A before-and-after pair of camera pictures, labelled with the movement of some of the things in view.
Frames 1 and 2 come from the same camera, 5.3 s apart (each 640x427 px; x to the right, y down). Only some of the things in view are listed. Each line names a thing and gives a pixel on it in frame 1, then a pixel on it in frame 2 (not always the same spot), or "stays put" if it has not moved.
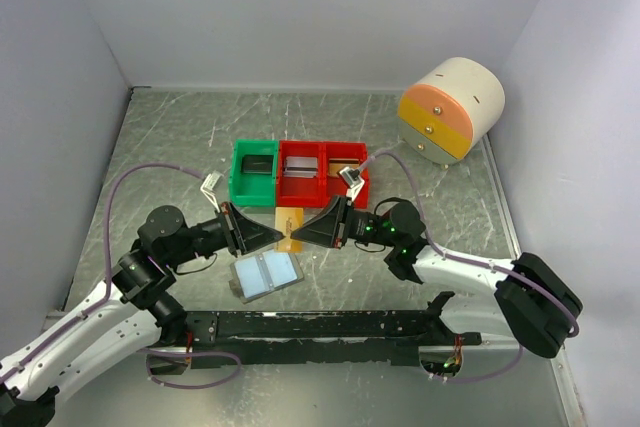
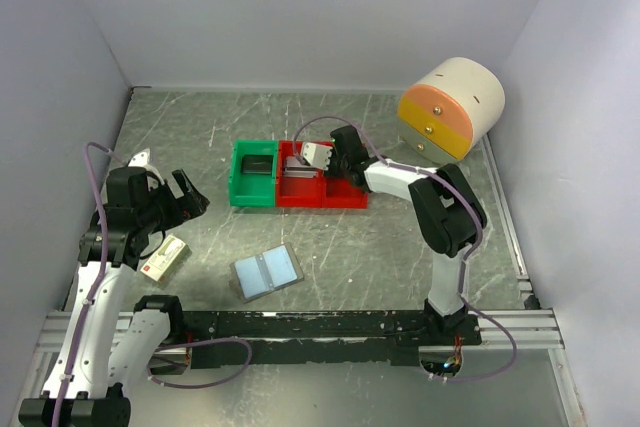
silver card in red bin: [301, 167] stays put
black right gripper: [330, 228] to [330, 171]
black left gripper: [243, 234] to [182, 208]
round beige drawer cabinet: [457, 103] stays put
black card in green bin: [257, 164] stays put
